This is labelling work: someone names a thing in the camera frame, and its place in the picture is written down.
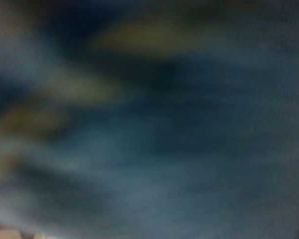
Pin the blue denim shorts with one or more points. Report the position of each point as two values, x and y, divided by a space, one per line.
164 149

